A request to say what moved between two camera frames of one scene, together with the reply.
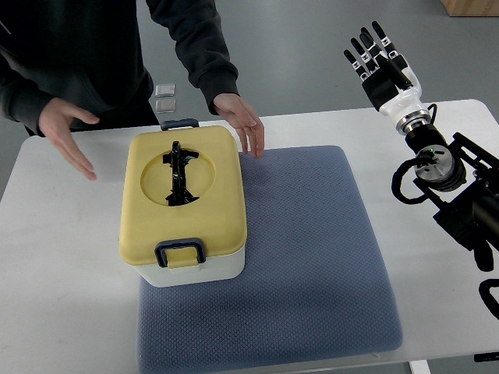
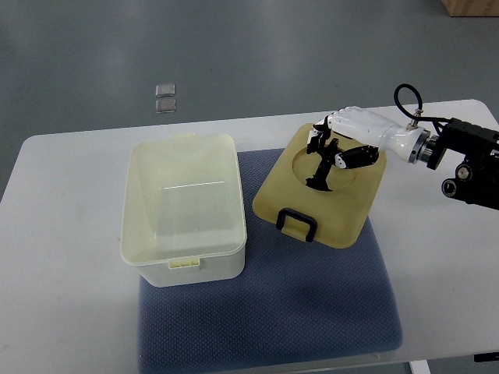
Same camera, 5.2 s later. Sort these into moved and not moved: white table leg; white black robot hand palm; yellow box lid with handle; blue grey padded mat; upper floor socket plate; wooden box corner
Moved: yellow box lid with handle; white black robot hand palm
Not moved: blue grey padded mat; wooden box corner; upper floor socket plate; white table leg
